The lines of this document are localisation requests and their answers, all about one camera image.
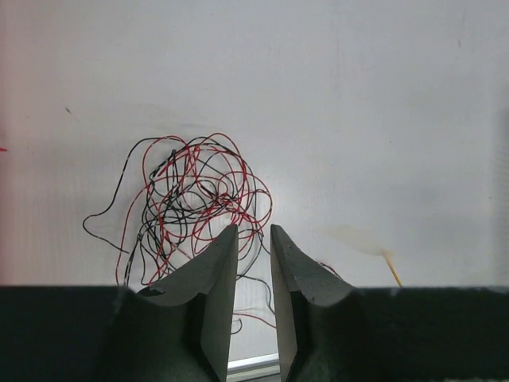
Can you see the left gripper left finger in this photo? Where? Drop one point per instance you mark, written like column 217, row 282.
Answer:
column 177, row 329

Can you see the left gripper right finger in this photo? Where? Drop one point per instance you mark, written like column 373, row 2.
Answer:
column 329, row 330

